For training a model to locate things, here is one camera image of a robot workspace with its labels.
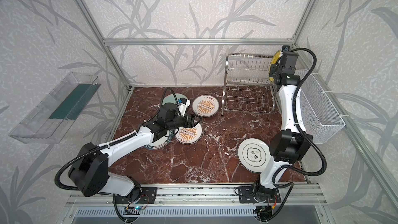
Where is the orange sunburst plate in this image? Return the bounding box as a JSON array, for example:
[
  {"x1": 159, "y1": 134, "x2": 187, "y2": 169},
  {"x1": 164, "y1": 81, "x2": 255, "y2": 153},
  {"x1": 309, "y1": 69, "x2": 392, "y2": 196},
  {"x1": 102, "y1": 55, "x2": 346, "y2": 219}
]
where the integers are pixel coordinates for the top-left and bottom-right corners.
[
  {"x1": 175, "y1": 123, "x2": 203, "y2": 145},
  {"x1": 192, "y1": 94, "x2": 220, "y2": 118}
]

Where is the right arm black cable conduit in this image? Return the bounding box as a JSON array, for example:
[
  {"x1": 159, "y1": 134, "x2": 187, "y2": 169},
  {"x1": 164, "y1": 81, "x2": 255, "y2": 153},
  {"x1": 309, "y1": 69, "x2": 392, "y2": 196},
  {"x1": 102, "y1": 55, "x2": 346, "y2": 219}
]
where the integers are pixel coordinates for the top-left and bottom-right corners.
[{"x1": 272, "y1": 47, "x2": 328, "y2": 181}]

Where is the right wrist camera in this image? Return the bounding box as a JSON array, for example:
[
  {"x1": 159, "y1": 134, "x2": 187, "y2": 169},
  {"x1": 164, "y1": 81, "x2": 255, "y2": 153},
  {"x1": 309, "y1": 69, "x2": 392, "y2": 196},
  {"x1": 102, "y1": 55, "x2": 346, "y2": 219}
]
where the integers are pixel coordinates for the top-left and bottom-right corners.
[{"x1": 281, "y1": 45, "x2": 290, "y2": 52}]

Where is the aluminium cage frame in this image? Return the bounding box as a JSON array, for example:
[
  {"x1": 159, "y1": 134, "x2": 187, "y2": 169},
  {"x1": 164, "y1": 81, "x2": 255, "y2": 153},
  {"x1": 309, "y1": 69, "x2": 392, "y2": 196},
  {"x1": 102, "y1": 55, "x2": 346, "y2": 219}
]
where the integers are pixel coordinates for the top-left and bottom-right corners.
[{"x1": 74, "y1": 0, "x2": 398, "y2": 207}]

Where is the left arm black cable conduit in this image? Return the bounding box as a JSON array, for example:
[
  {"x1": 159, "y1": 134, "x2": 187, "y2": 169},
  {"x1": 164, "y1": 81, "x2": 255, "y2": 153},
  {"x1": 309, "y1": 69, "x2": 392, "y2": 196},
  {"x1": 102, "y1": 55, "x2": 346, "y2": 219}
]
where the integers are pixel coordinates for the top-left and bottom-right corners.
[{"x1": 54, "y1": 130, "x2": 137, "y2": 191}]

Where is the clear plastic wall tray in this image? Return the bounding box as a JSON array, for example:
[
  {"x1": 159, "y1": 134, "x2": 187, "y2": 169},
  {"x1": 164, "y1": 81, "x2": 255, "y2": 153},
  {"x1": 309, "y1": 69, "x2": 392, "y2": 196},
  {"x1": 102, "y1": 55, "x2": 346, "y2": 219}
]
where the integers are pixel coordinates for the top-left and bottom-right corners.
[{"x1": 9, "y1": 72, "x2": 101, "y2": 144}]

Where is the steel two-tier dish rack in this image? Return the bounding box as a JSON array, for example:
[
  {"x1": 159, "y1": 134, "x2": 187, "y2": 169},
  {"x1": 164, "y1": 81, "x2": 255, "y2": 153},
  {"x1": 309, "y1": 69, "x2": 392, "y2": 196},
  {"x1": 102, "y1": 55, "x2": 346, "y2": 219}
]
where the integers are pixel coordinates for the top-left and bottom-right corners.
[{"x1": 221, "y1": 53, "x2": 277, "y2": 115}]

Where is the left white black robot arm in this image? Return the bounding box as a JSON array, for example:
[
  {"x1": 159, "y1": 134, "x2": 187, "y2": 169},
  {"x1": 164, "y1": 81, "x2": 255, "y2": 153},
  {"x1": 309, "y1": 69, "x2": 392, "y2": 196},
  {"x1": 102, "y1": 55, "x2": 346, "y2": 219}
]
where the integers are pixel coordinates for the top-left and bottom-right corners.
[{"x1": 68, "y1": 103, "x2": 202, "y2": 197}]

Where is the green rimmed Chinese text plate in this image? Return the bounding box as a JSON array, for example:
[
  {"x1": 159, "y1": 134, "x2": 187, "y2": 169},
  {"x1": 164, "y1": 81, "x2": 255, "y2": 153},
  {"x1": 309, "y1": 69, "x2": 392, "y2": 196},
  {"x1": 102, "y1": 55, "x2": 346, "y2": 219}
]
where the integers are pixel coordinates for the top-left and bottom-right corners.
[{"x1": 144, "y1": 130, "x2": 174, "y2": 150}]

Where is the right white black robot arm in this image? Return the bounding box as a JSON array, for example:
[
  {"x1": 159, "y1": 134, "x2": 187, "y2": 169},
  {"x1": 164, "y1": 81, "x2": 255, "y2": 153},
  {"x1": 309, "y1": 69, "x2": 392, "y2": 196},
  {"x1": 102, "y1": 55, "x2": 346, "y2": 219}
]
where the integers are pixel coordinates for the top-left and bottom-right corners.
[{"x1": 253, "y1": 51, "x2": 310, "y2": 196}]

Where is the yellow grid plate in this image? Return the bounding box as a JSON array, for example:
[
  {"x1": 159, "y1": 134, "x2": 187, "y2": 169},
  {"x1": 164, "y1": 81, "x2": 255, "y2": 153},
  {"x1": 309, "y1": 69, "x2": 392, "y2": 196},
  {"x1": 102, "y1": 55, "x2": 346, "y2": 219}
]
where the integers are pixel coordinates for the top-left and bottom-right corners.
[{"x1": 268, "y1": 51, "x2": 282, "y2": 85}]

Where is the mint green flower plate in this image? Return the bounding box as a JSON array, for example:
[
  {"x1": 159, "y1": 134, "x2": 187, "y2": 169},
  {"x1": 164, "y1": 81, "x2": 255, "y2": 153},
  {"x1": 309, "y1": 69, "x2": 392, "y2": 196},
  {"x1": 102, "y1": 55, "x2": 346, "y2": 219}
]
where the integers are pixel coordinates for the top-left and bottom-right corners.
[{"x1": 160, "y1": 93, "x2": 187, "y2": 109}]

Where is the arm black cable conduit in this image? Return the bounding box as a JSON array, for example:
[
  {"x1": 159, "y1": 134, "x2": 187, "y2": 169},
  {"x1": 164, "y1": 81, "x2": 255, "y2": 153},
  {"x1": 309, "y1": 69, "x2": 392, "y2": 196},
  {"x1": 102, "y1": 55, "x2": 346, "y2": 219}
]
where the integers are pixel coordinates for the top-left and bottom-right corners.
[
  {"x1": 54, "y1": 130, "x2": 137, "y2": 191},
  {"x1": 272, "y1": 47, "x2": 328, "y2": 181}
]

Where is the white wire mesh basket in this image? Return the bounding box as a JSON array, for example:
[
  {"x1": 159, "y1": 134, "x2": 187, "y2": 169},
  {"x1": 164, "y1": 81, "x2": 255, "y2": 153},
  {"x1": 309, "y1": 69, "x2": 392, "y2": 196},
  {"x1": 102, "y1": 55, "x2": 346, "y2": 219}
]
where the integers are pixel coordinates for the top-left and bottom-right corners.
[{"x1": 300, "y1": 75, "x2": 345, "y2": 145}]

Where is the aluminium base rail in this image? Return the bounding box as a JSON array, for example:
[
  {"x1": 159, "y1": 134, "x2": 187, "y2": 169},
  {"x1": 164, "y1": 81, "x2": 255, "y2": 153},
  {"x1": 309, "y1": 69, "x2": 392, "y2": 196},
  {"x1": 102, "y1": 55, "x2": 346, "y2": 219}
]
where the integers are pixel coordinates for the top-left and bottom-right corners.
[{"x1": 63, "y1": 183, "x2": 327, "y2": 207}]

